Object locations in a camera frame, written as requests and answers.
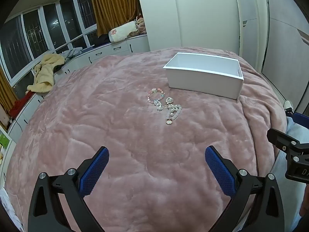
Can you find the pink plush blanket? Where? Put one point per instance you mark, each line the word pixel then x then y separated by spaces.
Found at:
pixel 108 130

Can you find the grey crumpled clothing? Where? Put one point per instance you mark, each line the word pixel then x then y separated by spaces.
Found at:
pixel 71 52

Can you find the white shoe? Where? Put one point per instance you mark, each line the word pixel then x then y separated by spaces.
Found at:
pixel 288 105

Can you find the cream rolled pillow with flower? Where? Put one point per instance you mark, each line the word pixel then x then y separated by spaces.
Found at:
pixel 122 31

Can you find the white rectangular storage box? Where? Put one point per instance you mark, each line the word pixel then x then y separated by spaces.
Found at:
pixel 205 84

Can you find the white framed mirror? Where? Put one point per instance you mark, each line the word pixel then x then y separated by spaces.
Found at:
pixel 248 24

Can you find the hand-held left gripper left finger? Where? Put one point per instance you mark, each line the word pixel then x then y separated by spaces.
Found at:
pixel 94 171

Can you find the red cloth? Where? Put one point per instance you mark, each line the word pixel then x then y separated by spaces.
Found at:
pixel 20 104

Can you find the yellow fleece robe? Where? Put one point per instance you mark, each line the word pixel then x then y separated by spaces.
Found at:
pixel 47 72

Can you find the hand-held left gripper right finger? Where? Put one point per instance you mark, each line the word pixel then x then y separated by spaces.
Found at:
pixel 219 171

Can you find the plush toys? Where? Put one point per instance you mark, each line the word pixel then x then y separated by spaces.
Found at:
pixel 141 24

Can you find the white low cabinets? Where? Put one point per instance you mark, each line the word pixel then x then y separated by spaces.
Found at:
pixel 108 50

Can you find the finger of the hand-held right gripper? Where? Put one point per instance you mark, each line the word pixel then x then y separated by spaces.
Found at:
pixel 301 119
pixel 281 141

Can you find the mustard yellow curtain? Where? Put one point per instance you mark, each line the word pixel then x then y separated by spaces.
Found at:
pixel 113 4
pixel 6 94

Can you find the large window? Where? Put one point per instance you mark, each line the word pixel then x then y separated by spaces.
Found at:
pixel 36 31

